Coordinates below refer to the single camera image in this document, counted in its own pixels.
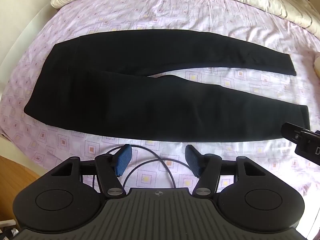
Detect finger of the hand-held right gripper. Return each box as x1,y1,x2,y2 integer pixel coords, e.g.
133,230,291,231
280,122,304,145

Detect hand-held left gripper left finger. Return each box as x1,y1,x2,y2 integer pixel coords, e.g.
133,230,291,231
50,144,132,197

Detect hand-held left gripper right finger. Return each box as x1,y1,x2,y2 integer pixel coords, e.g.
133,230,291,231
185,144,270,197

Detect black pants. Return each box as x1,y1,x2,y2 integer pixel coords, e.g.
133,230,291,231
24,29,311,143

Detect purple square-print bedsheet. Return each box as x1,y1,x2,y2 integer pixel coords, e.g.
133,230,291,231
0,0,320,198

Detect black cable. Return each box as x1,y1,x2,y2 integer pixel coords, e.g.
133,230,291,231
81,144,176,188

